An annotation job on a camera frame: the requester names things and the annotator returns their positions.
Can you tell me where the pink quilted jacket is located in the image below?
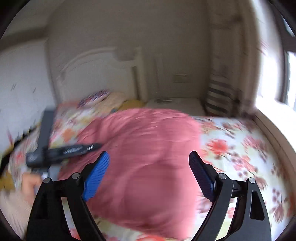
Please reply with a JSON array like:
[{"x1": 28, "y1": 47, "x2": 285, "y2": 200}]
[{"x1": 56, "y1": 107, "x2": 205, "y2": 239}]

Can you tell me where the person's left hand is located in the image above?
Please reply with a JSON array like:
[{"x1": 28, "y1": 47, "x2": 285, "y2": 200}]
[{"x1": 21, "y1": 173, "x2": 43, "y2": 205}]

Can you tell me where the embroidered decorative pillow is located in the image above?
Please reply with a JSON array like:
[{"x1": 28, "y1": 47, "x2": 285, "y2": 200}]
[{"x1": 78, "y1": 89, "x2": 111, "y2": 108}]

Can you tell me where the white wardrobe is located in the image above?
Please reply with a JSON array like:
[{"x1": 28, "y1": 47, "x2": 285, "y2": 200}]
[{"x1": 1, "y1": 39, "x2": 56, "y2": 153}]

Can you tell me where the beige patterned pillow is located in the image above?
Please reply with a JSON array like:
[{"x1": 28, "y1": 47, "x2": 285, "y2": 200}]
[{"x1": 96, "y1": 92, "x2": 127, "y2": 113}]

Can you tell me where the yellow cloth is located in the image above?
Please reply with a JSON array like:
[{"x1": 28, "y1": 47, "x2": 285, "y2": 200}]
[{"x1": 118, "y1": 99, "x2": 146, "y2": 110}]

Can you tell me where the floral bed sheet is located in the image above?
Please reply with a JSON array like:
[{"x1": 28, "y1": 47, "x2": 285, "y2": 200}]
[{"x1": 1, "y1": 105, "x2": 295, "y2": 240}]

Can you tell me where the white wooden headboard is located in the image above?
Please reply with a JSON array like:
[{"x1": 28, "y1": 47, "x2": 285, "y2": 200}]
[{"x1": 56, "y1": 47, "x2": 149, "y2": 102}]

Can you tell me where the white bedside table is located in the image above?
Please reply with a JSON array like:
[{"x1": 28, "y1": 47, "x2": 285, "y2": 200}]
[{"x1": 145, "y1": 98, "x2": 206, "y2": 116}]

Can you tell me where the patterned cream curtain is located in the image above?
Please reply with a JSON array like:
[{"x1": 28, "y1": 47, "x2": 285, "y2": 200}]
[{"x1": 205, "y1": 1, "x2": 261, "y2": 118}]

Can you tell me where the dark framed window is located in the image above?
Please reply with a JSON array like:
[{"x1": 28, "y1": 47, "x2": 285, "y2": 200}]
[{"x1": 270, "y1": 1, "x2": 295, "y2": 111}]

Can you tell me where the beige wall socket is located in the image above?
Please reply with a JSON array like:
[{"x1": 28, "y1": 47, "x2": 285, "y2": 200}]
[{"x1": 173, "y1": 74, "x2": 191, "y2": 83}]

